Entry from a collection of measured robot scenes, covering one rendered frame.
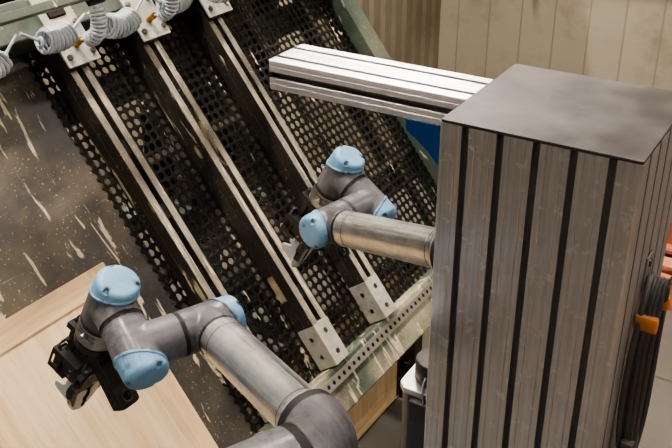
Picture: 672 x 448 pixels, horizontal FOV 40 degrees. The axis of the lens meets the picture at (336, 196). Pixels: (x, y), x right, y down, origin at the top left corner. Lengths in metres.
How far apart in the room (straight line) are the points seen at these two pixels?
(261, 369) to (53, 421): 0.83
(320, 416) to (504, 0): 5.10
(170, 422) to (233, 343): 0.84
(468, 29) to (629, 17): 1.07
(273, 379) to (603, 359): 0.45
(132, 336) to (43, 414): 0.65
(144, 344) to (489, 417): 0.53
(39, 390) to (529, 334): 1.19
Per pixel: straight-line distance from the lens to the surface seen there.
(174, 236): 2.30
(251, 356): 1.37
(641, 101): 1.24
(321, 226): 1.84
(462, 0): 6.26
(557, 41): 6.08
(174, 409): 2.24
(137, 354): 1.45
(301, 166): 2.68
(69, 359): 1.66
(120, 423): 2.16
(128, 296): 1.49
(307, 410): 1.23
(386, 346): 2.70
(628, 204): 1.09
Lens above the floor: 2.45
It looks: 27 degrees down
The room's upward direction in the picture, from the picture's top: straight up
